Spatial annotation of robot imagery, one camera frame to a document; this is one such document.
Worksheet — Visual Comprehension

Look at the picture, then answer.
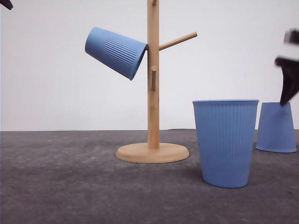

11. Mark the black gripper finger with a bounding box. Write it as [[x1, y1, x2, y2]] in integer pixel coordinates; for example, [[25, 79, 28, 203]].
[[284, 28, 299, 45], [274, 57, 299, 105], [0, 0, 14, 10]]

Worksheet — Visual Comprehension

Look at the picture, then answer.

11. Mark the blue ribbed cup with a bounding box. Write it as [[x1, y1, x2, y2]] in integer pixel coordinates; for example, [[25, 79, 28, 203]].
[[192, 100, 259, 189], [85, 27, 148, 80], [256, 102, 298, 153]]

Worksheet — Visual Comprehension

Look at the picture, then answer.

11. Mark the wooden mug tree stand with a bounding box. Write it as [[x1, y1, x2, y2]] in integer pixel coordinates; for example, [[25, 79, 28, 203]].
[[116, 0, 197, 164]]

